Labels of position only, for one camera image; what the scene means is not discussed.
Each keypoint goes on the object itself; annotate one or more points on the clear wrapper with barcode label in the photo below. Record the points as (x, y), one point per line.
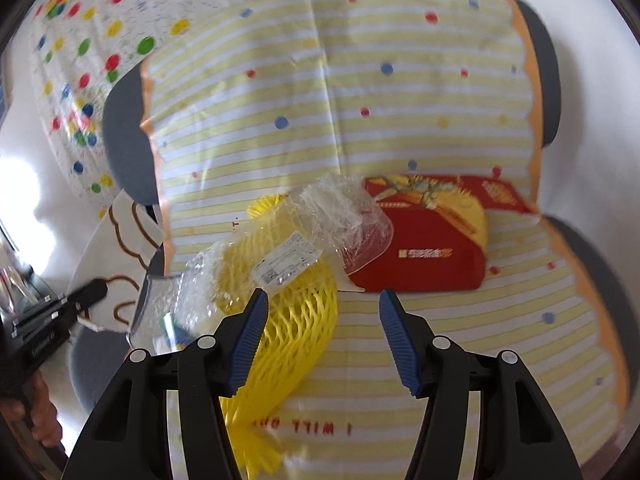
(287, 265)

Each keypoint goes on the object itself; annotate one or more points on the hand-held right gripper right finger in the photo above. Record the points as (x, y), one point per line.
(400, 345)

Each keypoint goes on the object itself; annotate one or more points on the grey office chair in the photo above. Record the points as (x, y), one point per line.
(125, 135)

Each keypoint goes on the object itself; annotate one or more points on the white sheet brown cloud print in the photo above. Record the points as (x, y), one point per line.
(125, 240)

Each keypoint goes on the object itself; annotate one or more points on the yellow striped dotted sheet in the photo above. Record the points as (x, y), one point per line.
(400, 85)

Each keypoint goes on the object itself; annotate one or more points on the yellow foam net sleeve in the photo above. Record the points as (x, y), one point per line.
(295, 320)

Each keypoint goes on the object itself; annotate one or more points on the person's left hand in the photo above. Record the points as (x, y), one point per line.
(44, 415)

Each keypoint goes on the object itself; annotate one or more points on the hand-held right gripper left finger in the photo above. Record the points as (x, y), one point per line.
(245, 345)

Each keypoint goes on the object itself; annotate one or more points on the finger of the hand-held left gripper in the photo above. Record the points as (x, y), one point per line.
(90, 292)

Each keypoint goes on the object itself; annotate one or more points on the clear plastic tray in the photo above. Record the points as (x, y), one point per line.
(350, 220)

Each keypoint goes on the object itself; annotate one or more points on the red cardboard box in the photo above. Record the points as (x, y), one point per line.
(435, 260)

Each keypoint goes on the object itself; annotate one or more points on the balloon printed plastic tablecloth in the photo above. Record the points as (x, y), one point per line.
(100, 20)

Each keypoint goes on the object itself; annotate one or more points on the grey translucent plastic film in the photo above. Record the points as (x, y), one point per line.
(150, 305)

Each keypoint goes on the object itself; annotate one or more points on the small teal wrapper piece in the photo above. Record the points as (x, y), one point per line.
(172, 329)

